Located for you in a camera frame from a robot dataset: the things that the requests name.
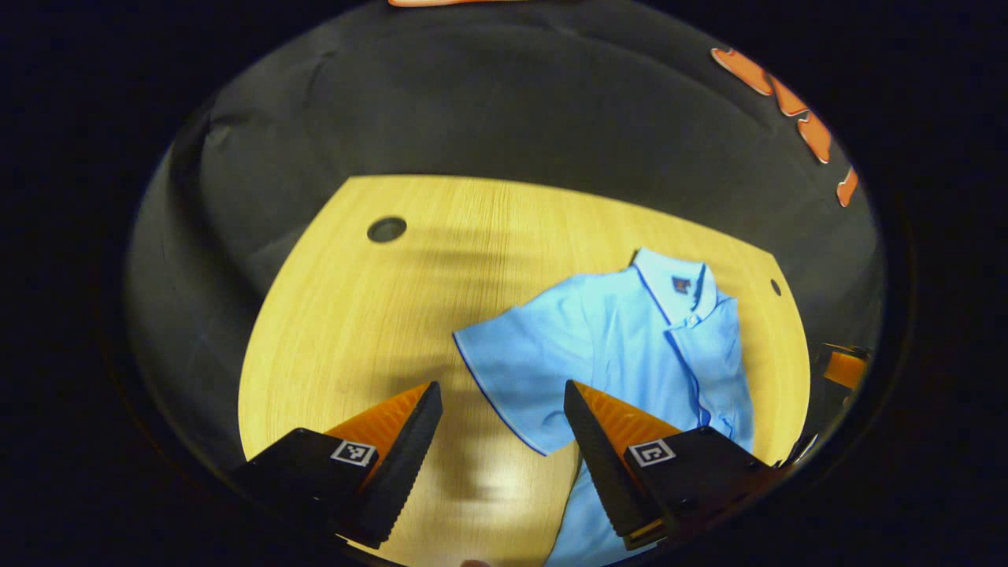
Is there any light blue T-shirt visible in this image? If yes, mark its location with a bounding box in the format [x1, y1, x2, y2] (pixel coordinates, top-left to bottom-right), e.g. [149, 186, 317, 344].
[453, 248, 755, 567]

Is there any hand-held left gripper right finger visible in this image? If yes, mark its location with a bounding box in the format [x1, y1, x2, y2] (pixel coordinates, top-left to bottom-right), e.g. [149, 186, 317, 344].
[564, 380, 788, 550]

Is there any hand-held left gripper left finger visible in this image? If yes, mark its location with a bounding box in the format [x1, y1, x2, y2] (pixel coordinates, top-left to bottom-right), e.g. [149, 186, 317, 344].
[228, 381, 444, 550]

